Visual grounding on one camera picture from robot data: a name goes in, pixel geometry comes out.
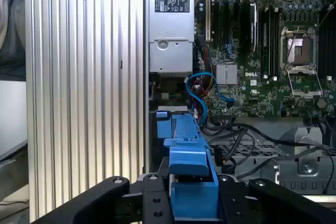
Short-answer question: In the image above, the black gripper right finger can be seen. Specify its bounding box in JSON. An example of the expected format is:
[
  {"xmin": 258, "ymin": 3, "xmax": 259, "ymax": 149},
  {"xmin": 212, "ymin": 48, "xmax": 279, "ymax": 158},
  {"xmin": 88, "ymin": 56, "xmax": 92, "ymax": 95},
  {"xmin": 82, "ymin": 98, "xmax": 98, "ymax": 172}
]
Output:
[{"xmin": 217, "ymin": 174, "xmax": 336, "ymax": 224}]

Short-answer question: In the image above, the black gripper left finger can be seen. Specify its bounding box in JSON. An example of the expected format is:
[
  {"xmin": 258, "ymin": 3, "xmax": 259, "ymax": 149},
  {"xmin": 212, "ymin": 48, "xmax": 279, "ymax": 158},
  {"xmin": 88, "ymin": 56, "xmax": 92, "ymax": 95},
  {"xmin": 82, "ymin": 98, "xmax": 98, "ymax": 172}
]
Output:
[{"xmin": 31, "ymin": 173, "xmax": 174, "ymax": 224}]

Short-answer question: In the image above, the black disk wire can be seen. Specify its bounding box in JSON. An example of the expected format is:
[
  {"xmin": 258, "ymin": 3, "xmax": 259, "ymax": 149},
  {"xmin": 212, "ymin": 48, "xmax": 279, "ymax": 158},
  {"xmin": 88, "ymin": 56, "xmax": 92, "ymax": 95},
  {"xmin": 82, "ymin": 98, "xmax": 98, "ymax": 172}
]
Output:
[{"xmin": 214, "ymin": 126, "xmax": 257, "ymax": 168}]

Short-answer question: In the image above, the hard disk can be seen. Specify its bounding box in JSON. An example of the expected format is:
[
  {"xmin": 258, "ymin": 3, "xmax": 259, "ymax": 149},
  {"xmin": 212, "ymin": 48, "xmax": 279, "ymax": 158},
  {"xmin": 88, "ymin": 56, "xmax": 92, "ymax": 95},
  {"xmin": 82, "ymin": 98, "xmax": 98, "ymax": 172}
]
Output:
[{"xmin": 154, "ymin": 111, "xmax": 220, "ymax": 222}]

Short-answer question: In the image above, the metal disk bay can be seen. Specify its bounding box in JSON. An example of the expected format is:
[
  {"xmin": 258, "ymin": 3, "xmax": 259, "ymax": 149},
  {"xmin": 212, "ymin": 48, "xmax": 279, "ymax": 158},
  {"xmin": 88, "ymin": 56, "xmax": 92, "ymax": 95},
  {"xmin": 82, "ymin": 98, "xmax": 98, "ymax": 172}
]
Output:
[{"xmin": 149, "ymin": 104, "xmax": 190, "ymax": 120}]

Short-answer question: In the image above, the black RAM slot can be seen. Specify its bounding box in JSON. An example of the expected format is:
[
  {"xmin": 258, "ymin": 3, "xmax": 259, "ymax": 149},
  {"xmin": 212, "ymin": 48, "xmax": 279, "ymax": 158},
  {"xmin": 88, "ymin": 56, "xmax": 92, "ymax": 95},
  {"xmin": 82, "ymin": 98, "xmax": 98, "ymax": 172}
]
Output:
[
  {"xmin": 269, "ymin": 11, "xmax": 279, "ymax": 79},
  {"xmin": 259, "ymin": 11, "xmax": 270, "ymax": 78}
]

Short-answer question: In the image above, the black expansion slot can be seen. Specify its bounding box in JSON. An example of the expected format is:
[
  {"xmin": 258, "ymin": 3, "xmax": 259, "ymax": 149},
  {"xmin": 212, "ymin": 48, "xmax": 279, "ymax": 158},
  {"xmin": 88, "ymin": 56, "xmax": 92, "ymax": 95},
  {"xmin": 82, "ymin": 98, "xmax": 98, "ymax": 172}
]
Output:
[
  {"xmin": 223, "ymin": 1, "xmax": 237, "ymax": 44},
  {"xmin": 213, "ymin": 1, "xmax": 222, "ymax": 45}
]

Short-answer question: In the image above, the white expansion slot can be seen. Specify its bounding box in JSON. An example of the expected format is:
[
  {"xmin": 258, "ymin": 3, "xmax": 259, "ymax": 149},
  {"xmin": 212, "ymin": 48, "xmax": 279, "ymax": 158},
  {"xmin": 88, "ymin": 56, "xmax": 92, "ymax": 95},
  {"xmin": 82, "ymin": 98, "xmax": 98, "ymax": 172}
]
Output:
[{"xmin": 205, "ymin": 0, "xmax": 212, "ymax": 41}]

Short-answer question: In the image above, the open PC case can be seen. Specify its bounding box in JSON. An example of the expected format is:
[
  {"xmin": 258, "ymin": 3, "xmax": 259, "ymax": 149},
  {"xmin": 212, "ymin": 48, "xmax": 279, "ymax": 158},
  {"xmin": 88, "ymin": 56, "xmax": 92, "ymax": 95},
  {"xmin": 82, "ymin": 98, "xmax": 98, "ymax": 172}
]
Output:
[{"xmin": 143, "ymin": 0, "xmax": 336, "ymax": 204}]

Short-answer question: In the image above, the green Dell motherboard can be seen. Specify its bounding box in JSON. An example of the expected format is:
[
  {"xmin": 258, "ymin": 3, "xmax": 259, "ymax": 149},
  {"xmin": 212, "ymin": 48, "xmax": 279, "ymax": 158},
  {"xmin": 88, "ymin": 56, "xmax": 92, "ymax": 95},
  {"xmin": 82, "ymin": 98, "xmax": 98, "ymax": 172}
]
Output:
[{"xmin": 194, "ymin": 0, "xmax": 336, "ymax": 119}]

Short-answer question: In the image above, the metal socket cover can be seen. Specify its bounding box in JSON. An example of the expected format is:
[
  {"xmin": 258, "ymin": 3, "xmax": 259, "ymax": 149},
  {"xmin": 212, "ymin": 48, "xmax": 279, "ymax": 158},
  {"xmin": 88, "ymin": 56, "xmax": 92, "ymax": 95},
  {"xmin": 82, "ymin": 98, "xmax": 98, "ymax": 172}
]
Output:
[{"xmin": 286, "ymin": 65, "xmax": 323, "ymax": 98}]

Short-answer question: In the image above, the silver chipset heatsink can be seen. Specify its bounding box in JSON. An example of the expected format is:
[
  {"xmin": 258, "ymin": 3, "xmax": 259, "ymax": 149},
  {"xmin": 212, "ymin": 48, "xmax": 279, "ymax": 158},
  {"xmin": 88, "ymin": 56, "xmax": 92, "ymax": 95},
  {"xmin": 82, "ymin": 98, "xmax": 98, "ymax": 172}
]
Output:
[{"xmin": 216, "ymin": 63, "xmax": 238, "ymax": 85}]

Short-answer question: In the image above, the CPU socket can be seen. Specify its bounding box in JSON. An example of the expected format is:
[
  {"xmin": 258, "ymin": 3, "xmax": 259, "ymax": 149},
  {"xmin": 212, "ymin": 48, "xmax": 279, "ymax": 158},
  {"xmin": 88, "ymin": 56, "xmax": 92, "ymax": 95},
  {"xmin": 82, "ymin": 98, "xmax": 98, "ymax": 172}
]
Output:
[{"xmin": 280, "ymin": 26, "xmax": 318, "ymax": 67}]

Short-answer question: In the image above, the thin metal locking lever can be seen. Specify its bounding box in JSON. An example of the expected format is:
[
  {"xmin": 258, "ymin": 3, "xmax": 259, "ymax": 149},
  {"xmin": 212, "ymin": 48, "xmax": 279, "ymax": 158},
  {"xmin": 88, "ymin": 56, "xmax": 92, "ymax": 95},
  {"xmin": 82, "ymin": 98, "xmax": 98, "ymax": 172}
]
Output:
[{"xmin": 286, "ymin": 26, "xmax": 301, "ymax": 63}]

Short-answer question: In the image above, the silver power supply unit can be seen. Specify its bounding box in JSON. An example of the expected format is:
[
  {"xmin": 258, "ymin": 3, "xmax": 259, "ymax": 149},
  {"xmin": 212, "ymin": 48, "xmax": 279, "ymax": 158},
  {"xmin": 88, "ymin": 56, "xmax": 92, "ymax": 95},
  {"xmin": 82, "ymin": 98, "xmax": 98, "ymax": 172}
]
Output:
[{"xmin": 149, "ymin": 0, "xmax": 195, "ymax": 72}]

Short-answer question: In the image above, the thick black round cable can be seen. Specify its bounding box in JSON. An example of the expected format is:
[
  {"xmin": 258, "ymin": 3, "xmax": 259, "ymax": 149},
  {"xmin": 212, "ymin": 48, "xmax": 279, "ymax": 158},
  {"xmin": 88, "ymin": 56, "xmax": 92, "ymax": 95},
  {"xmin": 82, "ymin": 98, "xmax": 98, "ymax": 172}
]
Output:
[{"xmin": 201, "ymin": 121, "xmax": 336, "ymax": 148}]

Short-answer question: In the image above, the blue disk wire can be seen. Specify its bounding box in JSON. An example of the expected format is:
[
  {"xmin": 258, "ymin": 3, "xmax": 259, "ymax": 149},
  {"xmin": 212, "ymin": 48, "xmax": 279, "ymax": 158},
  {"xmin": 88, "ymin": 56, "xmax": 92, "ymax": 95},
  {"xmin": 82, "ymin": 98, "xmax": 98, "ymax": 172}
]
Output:
[{"xmin": 185, "ymin": 73, "xmax": 236, "ymax": 125}]

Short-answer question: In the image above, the red yellow black wire bundle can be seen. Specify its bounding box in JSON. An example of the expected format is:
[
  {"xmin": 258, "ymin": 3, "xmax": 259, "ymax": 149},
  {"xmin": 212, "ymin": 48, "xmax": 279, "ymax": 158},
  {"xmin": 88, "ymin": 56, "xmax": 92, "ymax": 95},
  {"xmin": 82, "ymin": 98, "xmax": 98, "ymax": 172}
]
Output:
[{"xmin": 201, "ymin": 45, "xmax": 214, "ymax": 96}]

